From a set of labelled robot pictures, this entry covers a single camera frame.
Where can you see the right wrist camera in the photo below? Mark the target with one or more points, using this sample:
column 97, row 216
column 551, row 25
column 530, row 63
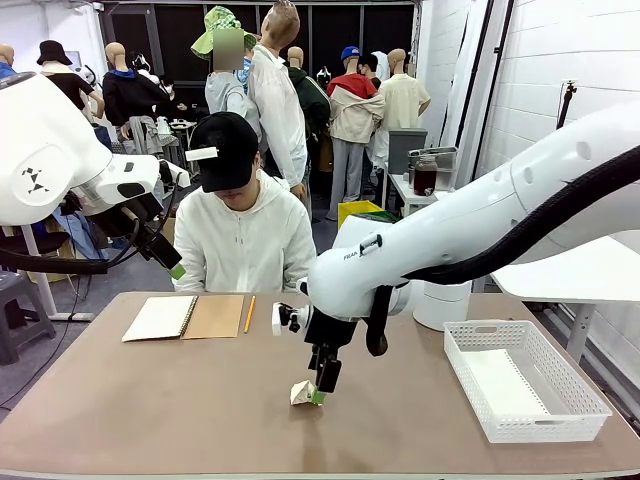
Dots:
column 287, row 317

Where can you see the small white table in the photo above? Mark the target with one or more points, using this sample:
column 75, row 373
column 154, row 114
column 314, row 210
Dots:
column 405, row 192

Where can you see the mannequin black bucket hat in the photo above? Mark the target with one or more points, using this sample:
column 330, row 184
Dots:
column 67, row 80

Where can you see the dark-haired background person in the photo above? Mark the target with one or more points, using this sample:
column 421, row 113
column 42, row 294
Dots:
column 369, row 67

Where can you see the mannequin dark green jacket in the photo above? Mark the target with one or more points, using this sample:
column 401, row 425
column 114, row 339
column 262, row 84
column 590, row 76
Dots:
column 312, row 105

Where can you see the mannequin navy hoodie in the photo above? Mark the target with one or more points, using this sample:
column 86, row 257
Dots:
column 130, row 95

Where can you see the grey cabinet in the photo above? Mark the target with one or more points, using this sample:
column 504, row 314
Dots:
column 402, row 150

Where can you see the large white side table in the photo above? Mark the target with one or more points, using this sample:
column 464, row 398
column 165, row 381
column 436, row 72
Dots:
column 575, row 275

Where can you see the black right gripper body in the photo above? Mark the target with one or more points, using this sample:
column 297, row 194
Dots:
column 326, row 356

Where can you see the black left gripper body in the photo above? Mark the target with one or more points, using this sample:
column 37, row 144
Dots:
column 157, row 250

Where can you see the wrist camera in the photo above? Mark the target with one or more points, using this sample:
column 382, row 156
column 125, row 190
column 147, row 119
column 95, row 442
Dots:
column 287, row 317
column 175, row 176

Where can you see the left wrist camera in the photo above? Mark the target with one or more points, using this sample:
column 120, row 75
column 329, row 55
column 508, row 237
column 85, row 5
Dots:
column 175, row 176

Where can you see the glass jar dark liquid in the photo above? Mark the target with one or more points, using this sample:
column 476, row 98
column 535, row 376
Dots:
column 425, row 177

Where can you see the yellow recycling bin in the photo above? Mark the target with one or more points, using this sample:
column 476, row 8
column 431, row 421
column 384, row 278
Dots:
column 350, row 212

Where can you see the white paper ball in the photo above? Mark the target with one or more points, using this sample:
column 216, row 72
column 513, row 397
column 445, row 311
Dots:
column 301, row 394

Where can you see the grey plastic stool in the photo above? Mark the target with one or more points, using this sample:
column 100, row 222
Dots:
column 20, row 310

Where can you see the mannequin cream shirt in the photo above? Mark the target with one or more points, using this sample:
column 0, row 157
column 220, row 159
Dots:
column 405, row 100

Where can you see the figure green checkered hat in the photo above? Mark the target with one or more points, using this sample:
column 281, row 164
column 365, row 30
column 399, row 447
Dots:
column 225, row 95

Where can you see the green recycling bin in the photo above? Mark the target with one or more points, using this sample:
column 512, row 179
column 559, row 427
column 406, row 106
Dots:
column 380, row 216

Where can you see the leaning white board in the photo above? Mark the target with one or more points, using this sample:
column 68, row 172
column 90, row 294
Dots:
column 465, row 75

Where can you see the black tripod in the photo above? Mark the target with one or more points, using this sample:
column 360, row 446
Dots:
column 565, row 105

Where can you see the spiral notebook brown cover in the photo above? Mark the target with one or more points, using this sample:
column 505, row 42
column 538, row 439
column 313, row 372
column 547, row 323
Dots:
column 160, row 317

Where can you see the white stand leg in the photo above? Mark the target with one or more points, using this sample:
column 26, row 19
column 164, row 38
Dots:
column 42, row 280

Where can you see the masked person black clothes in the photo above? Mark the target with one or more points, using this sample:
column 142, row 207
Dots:
column 172, row 102

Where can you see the seated person white hoodie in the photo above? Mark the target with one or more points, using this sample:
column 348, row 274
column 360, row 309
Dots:
column 245, row 240

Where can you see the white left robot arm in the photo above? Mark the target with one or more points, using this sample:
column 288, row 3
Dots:
column 45, row 150

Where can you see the mannequin blue shirt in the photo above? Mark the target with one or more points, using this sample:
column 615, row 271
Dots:
column 6, row 57

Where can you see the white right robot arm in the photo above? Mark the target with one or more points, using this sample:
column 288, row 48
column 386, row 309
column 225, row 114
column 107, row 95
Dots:
column 450, row 235

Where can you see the white paper sheet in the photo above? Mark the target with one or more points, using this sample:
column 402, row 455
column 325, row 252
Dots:
column 500, row 382

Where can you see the metal tray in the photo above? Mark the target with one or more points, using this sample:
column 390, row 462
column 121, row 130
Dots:
column 432, row 151

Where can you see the blue cloth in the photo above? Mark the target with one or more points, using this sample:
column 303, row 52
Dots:
column 80, row 235

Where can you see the black cap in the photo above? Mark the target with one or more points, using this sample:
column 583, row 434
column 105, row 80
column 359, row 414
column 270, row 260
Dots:
column 230, row 155

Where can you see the tall mannequin white shirt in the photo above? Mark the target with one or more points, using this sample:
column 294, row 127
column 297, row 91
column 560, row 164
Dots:
column 277, row 100

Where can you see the white perforated plastic basket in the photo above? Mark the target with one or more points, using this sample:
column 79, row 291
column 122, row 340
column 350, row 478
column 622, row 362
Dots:
column 525, row 430

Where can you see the yellow pencil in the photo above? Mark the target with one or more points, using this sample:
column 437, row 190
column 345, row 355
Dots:
column 249, row 315

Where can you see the white round trash bin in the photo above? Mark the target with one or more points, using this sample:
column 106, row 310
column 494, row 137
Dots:
column 440, row 310

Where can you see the mannequin blue cap red jacket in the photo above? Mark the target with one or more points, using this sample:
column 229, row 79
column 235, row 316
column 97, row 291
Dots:
column 352, row 115

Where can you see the white oval device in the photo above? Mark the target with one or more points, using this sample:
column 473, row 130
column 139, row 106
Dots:
column 384, row 62

